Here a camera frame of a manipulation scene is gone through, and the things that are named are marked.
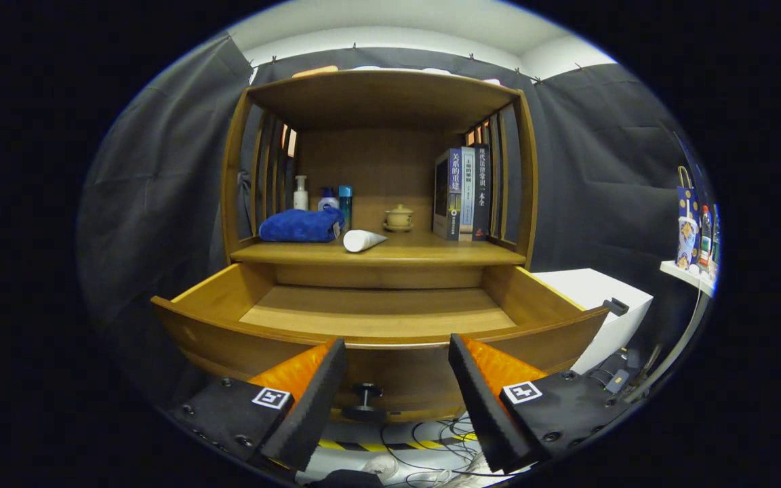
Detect white wall shelf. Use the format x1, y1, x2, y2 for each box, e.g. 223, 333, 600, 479
660, 261, 717, 299

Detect light blue spine book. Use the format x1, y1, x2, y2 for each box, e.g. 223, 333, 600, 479
460, 146, 477, 243

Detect wooden drawer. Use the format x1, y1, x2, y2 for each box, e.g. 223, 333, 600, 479
151, 263, 609, 424

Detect floor cables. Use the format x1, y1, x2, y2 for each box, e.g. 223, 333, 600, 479
377, 417, 500, 486

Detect blue folded towel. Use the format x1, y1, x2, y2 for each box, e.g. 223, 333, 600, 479
259, 207, 346, 243

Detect wooden countertop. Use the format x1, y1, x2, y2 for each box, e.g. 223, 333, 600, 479
230, 229, 527, 267

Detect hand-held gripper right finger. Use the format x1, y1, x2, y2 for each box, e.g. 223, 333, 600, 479
448, 333, 632, 474

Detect white green cream tube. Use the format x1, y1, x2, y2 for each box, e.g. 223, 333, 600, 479
343, 229, 388, 253

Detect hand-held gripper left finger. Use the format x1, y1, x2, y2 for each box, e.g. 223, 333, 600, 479
168, 339, 348, 472

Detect white round object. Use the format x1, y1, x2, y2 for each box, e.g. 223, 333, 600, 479
362, 454, 399, 481

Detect beige lidded tea cup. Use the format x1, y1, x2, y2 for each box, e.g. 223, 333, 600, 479
384, 204, 415, 232

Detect black book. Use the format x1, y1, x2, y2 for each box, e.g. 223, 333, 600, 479
472, 142, 493, 242

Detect wooden cabinet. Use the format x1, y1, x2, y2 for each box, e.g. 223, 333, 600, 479
221, 68, 540, 434

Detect blue dotted gift bag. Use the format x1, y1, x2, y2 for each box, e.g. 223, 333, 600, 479
677, 166, 701, 265

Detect red cap drink bottle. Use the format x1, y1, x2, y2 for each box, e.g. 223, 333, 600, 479
699, 205, 713, 272

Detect black equipment box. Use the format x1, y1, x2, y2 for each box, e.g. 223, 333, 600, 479
587, 347, 642, 401

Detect white printer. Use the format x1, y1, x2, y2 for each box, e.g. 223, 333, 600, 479
532, 268, 654, 375

